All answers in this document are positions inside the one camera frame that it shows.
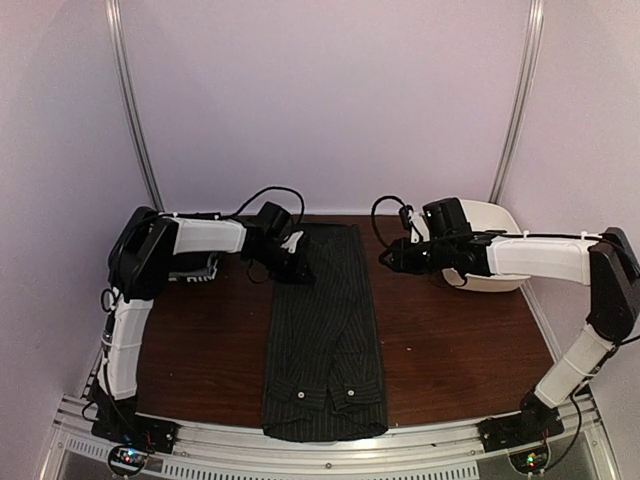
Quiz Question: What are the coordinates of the black pinstriped long sleeve shirt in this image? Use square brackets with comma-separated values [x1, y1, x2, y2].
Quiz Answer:
[261, 224, 388, 443]

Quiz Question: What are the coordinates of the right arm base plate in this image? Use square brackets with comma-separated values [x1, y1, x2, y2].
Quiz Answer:
[477, 412, 565, 453]

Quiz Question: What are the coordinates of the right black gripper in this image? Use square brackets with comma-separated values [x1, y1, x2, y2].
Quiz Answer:
[379, 237, 454, 275]

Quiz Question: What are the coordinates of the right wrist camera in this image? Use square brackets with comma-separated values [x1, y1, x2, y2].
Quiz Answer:
[399, 205, 430, 243]

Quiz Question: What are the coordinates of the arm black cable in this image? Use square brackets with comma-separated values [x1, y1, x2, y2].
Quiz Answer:
[370, 194, 606, 289]
[234, 186, 306, 284]

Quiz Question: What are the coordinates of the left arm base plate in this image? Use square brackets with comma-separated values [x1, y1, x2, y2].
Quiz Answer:
[91, 410, 178, 454]

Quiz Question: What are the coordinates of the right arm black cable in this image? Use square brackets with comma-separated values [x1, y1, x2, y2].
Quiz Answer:
[370, 194, 606, 289]

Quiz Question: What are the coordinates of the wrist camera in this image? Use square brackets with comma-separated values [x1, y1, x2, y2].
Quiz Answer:
[399, 205, 430, 243]
[280, 230, 305, 254]

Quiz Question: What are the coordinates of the left circuit board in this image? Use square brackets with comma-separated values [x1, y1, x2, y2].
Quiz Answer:
[107, 445, 149, 477]

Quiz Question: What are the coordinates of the circuit board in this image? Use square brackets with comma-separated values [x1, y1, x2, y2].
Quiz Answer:
[107, 445, 149, 477]
[509, 446, 550, 475]

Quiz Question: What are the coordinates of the aluminium post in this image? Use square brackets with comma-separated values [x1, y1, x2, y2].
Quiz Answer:
[489, 0, 545, 204]
[105, 0, 164, 210]

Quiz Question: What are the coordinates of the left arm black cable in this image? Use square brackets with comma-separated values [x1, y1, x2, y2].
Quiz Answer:
[234, 186, 306, 284]

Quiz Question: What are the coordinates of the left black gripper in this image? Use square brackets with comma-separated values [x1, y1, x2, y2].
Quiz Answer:
[251, 241, 316, 284]

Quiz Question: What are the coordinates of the stack of folded shirts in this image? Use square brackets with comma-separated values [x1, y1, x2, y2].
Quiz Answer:
[168, 252, 220, 283]

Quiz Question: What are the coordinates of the right aluminium post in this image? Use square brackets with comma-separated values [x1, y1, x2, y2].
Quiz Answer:
[489, 0, 545, 204]

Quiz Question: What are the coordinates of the aluminium front rail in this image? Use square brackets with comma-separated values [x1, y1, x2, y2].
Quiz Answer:
[49, 384, 609, 480]

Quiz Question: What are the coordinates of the left aluminium post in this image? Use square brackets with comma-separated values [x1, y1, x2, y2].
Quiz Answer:
[105, 0, 164, 210]

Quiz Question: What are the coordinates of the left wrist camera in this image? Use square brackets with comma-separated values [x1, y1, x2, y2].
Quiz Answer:
[280, 230, 305, 254]

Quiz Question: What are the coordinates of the white plastic tub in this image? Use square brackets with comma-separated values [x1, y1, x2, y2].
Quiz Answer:
[439, 198, 526, 293]

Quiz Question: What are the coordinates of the right circuit board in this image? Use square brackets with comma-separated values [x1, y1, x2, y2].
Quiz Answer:
[509, 446, 550, 475]

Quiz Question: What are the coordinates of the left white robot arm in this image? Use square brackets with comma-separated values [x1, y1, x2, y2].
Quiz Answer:
[92, 202, 314, 444]

